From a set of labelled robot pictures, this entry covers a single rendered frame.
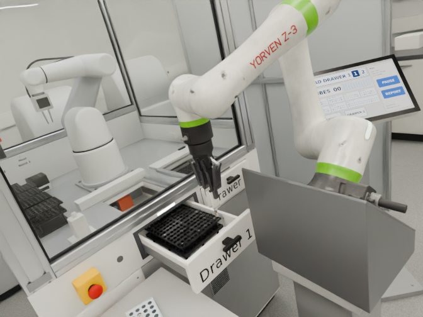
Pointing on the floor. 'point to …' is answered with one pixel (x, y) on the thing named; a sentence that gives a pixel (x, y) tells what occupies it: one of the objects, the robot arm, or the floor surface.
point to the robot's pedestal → (321, 299)
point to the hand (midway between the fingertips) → (212, 197)
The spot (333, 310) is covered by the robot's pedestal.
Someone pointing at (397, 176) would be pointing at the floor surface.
